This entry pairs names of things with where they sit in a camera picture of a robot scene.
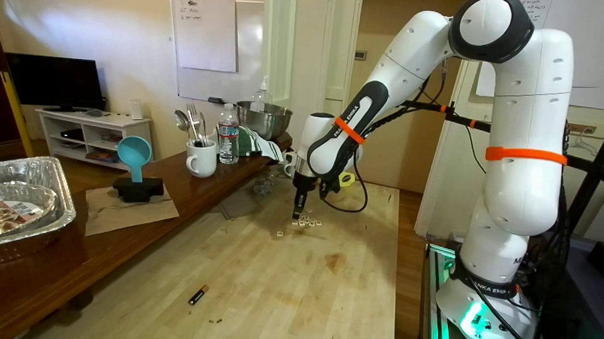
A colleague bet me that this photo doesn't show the whiteboard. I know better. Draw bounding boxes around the whiteboard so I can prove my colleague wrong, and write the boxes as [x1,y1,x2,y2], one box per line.
[164,0,266,105]

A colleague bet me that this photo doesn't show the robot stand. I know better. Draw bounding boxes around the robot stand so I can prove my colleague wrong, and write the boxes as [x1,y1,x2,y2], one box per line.
[419,228,604,339]

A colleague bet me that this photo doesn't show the brown wooden table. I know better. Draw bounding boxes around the brown wooden table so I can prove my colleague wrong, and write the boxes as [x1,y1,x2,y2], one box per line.
[0,117,294,339]

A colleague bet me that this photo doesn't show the white television stand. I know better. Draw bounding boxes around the white television stand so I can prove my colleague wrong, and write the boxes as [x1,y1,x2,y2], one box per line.
[33,106,156,173]

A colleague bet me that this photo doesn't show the large paper sheet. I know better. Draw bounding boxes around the large paper sheet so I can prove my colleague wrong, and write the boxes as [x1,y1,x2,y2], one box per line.
[169,0,241,74]

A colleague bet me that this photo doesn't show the heap of letter tiles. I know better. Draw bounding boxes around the heap of letter tiles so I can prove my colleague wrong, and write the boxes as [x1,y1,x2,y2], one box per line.
[291,207,324,229]

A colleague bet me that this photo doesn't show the black block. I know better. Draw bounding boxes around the black block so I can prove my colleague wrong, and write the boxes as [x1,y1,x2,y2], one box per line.
[112,175,166,205]

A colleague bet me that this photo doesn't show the metal mixing bowl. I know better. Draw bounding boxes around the metal mixing bowl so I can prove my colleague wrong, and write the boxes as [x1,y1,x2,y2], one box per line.
[234,100,295,142]

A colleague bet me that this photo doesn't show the packaged food in foil dish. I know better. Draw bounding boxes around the packaged food in foil dish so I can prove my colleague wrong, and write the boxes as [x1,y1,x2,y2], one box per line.
[0,181,59,249]

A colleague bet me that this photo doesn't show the television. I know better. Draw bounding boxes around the television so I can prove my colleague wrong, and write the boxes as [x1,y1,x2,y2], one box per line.
[2,53,109,114]

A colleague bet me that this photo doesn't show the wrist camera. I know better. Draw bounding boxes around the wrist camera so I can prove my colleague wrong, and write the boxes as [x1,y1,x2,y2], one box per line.
[319,171,357,202]

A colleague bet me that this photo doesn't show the yellow stick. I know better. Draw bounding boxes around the yellow stick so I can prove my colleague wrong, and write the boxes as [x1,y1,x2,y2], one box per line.
[0,71,40,159]

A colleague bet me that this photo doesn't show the white mug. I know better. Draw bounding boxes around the white mug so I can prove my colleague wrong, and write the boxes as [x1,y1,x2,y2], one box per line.
[185,138,219,179]

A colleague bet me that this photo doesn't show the crumpled clear plastic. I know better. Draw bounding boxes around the crumpled clear plastic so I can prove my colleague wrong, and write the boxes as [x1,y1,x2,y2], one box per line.
[252,173,278,198]

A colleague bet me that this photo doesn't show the teal measuring cup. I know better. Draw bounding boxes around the teal measuring cup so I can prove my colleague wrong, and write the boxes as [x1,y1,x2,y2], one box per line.
[115,135,154,184]

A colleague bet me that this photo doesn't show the clear water bottle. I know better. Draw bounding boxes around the clear water bottle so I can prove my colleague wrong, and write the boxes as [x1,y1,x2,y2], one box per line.
[216,102,243,166]

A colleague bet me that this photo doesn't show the metal spoon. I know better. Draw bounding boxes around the metal spoon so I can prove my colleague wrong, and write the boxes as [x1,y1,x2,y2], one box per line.
[173,109,201,144]

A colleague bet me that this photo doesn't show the metal fork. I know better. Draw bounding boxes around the metal fork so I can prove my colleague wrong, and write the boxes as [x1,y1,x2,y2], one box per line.
[184,103,203,143]

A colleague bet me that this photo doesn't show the green and white cloth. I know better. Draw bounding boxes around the green and white cloth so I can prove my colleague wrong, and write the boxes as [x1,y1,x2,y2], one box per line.
[237,126,286,163]

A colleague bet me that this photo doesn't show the black and copper battery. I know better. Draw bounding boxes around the black and copper battery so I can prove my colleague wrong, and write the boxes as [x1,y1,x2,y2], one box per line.
[187,283,210,306]

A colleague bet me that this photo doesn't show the brown paper sheet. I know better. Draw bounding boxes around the brown paper sheet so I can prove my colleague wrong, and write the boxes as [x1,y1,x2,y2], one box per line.
[84,181,182,241]

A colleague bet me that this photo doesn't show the clear pump bottle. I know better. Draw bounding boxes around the clear pump bottle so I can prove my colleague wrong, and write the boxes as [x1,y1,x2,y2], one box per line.
[250,74,274,112]

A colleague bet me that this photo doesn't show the aluminium foil tray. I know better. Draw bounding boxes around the aluminium foil tray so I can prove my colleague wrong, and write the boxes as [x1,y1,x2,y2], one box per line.
[0,154,80,260]

